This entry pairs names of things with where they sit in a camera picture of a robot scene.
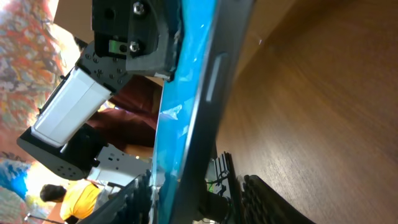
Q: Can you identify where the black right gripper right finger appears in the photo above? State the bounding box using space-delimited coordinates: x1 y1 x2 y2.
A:
242 175 315 224

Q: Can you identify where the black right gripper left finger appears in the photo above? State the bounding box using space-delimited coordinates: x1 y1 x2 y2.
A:
80 170 152 224

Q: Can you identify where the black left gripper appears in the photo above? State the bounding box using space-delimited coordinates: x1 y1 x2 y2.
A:
91 0 182 81

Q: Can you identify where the smartphone with cyan screen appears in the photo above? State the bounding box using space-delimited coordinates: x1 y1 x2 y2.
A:
150 0 254 223

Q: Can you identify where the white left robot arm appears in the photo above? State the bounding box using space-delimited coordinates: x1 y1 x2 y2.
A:
17 0 183 186

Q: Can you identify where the person in yellow shirt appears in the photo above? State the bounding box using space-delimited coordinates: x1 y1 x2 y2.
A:
40 179 109 224

